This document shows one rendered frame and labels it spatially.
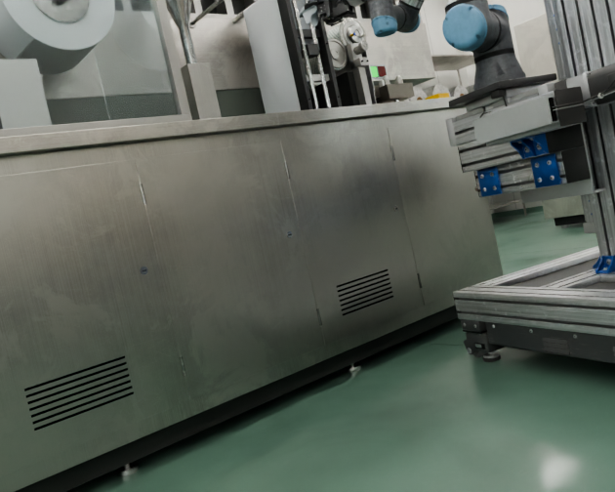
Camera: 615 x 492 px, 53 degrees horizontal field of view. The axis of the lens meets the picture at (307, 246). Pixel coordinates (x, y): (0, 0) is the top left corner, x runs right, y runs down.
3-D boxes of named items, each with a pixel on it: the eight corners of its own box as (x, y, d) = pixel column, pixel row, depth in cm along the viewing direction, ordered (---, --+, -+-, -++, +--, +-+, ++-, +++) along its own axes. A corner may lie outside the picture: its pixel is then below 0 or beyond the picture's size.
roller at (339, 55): (328, 68, 244) (321, 38, 243) (290, 87, 264) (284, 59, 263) (349, 67, 251) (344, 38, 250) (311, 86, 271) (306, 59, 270)
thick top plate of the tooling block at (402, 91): (389, 98, 259) (387, 84, 258) (329, 121, 290) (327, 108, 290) (415, 96, 268) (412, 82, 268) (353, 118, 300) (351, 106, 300)
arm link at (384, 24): (409, 31, 191) (401, -4, 191) (390, 28, 183) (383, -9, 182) (388, 40, 196) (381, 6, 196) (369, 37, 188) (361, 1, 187)
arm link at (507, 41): (520, 49, 183) (512, 4, 182) (504, 46, 173) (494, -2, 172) (482, 61, 191) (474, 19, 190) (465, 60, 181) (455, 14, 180)
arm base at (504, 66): (538, 77, 179) (531, 43, 179) (499, 83, 173) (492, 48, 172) (502, 91, 193) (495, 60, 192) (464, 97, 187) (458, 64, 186)
